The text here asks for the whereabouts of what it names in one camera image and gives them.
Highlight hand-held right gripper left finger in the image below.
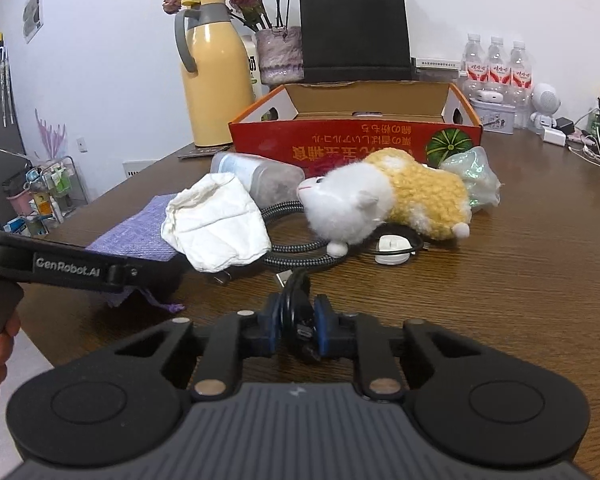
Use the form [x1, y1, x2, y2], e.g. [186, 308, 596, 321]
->
[107, 294, 287, 403]

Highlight white robot figurine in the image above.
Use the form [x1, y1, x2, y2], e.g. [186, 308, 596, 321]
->
[529, 82, 563, 128]

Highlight yellow thermos jug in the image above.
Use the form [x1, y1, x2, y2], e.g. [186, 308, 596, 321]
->
[174, 0, 256, 148]

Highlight clear green plastic bag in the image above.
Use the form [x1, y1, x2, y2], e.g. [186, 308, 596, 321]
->
[437, 146, 502, 213]

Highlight wall picture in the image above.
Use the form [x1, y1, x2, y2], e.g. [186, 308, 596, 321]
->
[22, 0, 44, 43]

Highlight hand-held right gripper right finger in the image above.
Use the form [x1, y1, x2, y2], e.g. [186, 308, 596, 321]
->
[310, 294, 486, 403]

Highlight red orange cardboard box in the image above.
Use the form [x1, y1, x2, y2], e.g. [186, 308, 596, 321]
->
[228, 80, 483, 171]

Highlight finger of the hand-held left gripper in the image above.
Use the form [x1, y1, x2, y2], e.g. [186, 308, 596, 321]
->
[107, 255, 191, 303]

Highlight dark flat booklet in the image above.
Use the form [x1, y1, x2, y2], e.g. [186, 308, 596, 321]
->
[177, 142, 233, 161]

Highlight black paper bag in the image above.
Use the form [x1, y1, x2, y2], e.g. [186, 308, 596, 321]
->
[299, 0, 413, 83]

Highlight white round charger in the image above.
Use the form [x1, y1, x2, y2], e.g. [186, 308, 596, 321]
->
[374, 234, 413, 265]

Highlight purple woven cloth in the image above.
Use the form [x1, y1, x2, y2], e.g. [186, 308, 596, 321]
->
[85, 194, 188, 313]

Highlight white milk carton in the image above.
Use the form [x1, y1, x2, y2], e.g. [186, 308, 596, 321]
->
[242, 35, 263, 103]

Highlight white earbuds case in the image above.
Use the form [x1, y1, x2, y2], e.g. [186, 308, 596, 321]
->
[472, 87, 511, 103]

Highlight purple wall sticker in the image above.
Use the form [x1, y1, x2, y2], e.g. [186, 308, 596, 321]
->
[34, 108, 68, 161]

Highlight flat white box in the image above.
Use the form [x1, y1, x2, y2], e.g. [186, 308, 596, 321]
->
[411, 56, 463, 68]

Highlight white yellow plush toy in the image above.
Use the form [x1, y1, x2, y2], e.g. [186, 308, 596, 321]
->
[297, 149, 473, 257]

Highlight clear plastic bottle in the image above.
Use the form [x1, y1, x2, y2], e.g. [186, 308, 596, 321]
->
[210, 151, 306, 209]

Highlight purple white vase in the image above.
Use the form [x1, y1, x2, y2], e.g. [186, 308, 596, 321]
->
[255, 26, 305, 86]

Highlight white tin box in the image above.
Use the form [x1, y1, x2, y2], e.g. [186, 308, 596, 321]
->
[467, 97, 516, 135]

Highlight braided black cable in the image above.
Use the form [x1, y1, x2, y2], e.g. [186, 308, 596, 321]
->
[207, 200, 351, 288]

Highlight red label water bottle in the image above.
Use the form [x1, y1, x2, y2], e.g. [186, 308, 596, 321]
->
[509, 40, 535, 103]
[486, 36, 512, 98]
[460, 33, 490, 96]

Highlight metal storage rack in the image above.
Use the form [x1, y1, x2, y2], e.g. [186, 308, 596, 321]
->
[2, 155, 88, 238]

